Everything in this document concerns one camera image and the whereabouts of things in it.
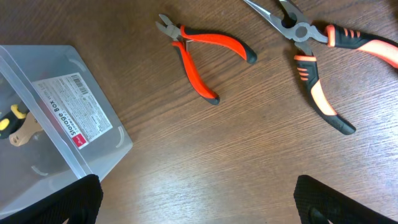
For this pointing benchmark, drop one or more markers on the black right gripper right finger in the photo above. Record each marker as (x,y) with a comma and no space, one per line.
(319,203)

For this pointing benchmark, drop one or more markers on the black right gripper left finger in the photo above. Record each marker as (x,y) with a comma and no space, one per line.
(77,203)

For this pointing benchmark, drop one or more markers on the wooden handle orange scraper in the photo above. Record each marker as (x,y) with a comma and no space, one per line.
(26,131)

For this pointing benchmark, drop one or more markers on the yellow black handle file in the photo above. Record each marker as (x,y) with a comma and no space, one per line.
(14,119)

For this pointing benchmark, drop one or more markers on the clear plastic storage box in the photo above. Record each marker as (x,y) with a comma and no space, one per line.
(81,134)

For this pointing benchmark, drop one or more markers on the orange black needle-nose pliers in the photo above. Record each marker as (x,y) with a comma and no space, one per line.
(334,36)

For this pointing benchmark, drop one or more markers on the small red cutting pliers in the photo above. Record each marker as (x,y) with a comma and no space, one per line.
(199,51)

